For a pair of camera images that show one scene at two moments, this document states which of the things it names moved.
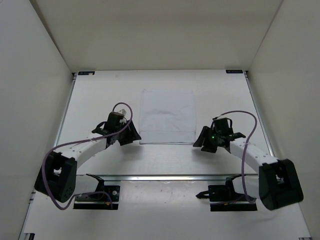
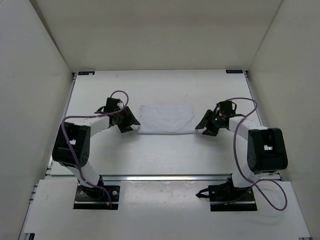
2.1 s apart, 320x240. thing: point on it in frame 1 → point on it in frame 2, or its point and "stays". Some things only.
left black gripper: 133,134 → 131,117
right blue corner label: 234,71 stays
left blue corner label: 86,73 stays
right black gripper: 199,142 → 205,120
